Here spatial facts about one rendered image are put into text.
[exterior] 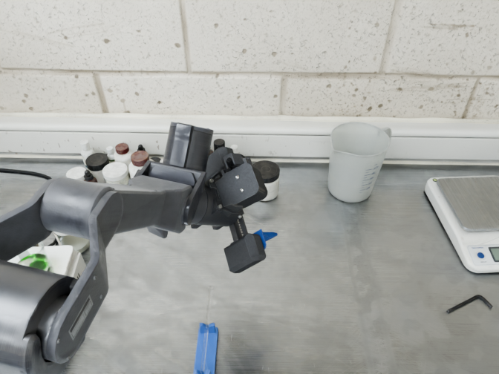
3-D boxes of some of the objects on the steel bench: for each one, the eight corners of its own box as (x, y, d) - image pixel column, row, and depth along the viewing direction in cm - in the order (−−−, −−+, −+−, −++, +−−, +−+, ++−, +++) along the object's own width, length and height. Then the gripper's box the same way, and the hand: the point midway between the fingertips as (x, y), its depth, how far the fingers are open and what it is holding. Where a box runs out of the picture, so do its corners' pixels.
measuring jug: (361, 159, 110) (373, 110, 99) (399, 186, 102) (416, 136, 92) (307, 185, 102) (313, 135, 92) (344, 217, 94) (355, 165, 84)
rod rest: (213, 387, 67) (212, 378, 64) (192, 386, 67) (190, 377, 64) (218, 329, 74) (217, 319, 72) (199, 329, 74) (197, 318, 72)
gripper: (167, 157, 63) (239, 172, 74) (196, 276, 55) (271, 272, 66) (192, 135, 59) (263, 154, 71) (226, 259, 52) (300, 257, 63)
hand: (253, 210), depth 66 cm, fingers open, 8 cm apart
